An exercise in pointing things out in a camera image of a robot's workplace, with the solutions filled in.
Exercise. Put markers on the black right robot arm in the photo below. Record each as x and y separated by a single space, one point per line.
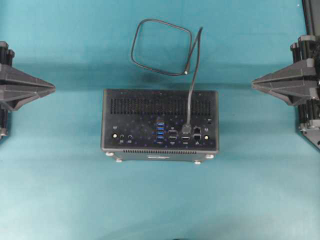
298 84

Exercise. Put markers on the black mini PC box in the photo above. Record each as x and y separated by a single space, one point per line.
160 125

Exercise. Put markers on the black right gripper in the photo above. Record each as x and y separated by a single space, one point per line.
306 58

